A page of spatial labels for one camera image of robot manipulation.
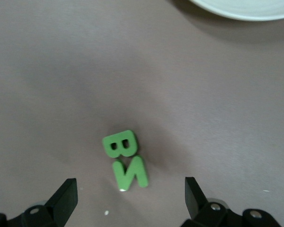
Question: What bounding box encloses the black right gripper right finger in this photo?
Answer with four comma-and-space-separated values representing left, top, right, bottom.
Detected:
183, 176, 283, 227

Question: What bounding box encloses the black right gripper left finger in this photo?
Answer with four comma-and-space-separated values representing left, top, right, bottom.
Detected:
0, 178, 78, 227

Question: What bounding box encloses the green letter N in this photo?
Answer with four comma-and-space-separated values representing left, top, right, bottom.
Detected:
111, 155, 149, 192

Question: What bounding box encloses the green letter B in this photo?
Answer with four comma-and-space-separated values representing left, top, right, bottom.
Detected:
101, 130, 140, 158

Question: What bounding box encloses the large table cover mat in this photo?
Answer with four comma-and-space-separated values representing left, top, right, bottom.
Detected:
0, 0, 284, 227

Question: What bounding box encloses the pale beige plate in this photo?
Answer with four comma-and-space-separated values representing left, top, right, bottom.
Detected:
186, 0, 284, 22

